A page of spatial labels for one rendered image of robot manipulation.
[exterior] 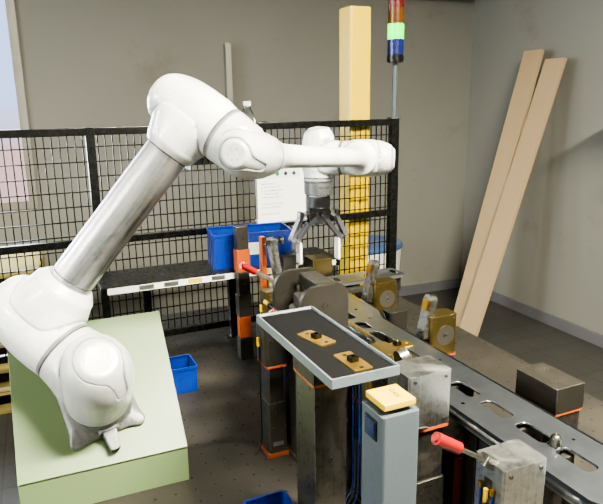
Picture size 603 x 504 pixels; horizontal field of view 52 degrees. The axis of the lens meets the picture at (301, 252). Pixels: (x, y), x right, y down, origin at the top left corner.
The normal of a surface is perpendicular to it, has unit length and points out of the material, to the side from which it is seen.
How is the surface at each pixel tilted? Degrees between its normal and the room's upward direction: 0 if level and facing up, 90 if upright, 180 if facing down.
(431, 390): 90
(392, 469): 90
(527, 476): 90
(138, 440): 45
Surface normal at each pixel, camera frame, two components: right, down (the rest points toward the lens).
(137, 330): 0.27, -0.54
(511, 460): -0.01, -0.97
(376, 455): -0.91, 0.11
